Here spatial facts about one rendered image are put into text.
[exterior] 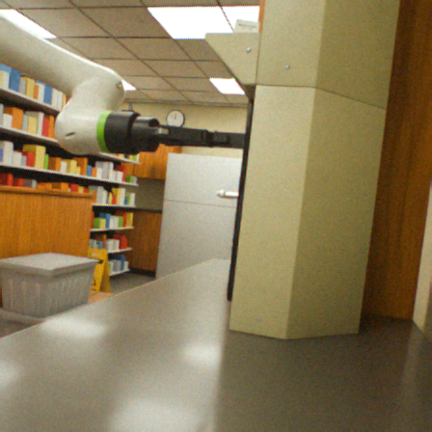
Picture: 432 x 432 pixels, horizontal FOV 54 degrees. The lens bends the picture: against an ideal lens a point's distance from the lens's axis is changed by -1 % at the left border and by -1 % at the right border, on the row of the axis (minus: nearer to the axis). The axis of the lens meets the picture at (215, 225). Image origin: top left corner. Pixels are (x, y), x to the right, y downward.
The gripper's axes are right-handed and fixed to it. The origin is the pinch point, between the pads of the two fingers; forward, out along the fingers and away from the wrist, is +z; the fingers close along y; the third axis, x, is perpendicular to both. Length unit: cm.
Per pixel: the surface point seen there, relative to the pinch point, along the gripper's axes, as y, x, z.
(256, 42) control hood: -4.5, -18.0, 3.8
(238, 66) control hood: -4.5, -13.6, 1.0
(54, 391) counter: -42, 37, -8
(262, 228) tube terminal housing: -4.5, 16.6, 9.1
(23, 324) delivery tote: 147, 104, -159
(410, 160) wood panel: 33, -3, 39
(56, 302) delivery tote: 161, 90, -146
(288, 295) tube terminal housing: -4.5, 28.5, 15.4
